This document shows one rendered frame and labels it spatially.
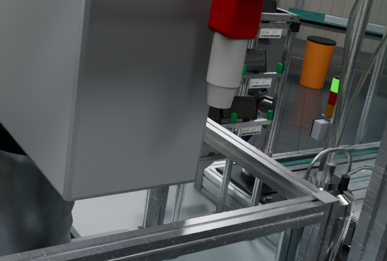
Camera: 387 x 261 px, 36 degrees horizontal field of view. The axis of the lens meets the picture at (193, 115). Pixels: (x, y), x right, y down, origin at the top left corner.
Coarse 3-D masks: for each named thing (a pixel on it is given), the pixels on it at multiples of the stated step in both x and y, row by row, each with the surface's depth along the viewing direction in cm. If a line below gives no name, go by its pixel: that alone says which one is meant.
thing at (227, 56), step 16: (224, 0) 68; (240, 0) 66; (256, 0) 68; (224, 16) 68; (240, 16) 67; (256, 16) 68; (224, 32) 68; (240, 32) 68; (256, 32) 69; (224, 48) 69; (240, 48) 69; (224, 64) 70; (240, 64) 70; (208, 80) 71; (224, 80) 70; (240, 80) 72; (208, 96) 72; (224, 96) 71
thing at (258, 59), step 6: (246, 54) 187; (252, 54) 188; (258, 54) 189; (264, 54) 190; (246, 60) 187; (252, 60) 188; (258, 60) 188; (264, 60) 189; (246, 66) 186; (252, 66) 187; (258, 66) 188; (264, 66) 189; (246, 72) 188; (252, 72) 188; (264, 72) 189
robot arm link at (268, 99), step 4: (256, 88) 227; (264, 88) 233; (252, 92) 229; (256, 92) 228; (264, 92) 231; (256, 96) 228; (260, 96) 227; (264, 96) 229; (268, 96) 230; (260, 100) 229; (264, 100) 229; (268, 100) 229; (272, 100) 228; (260, 104) 229; (264, 104) 228; (268, 104) 227; (260, 108) 229; (264, 108) 228; (268, 108) 227; (264, 112) 231
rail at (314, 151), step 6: (300, 150) 270; (306, 150) 272; (312, 150) 273; (318, 150) 275; (276, 156) 260; (282, 156) 260; (288, 156) 261; (294, 156) 263; (300, 156) 265; (306, 156) 267; (312, 156) 270; (282, 162) 261
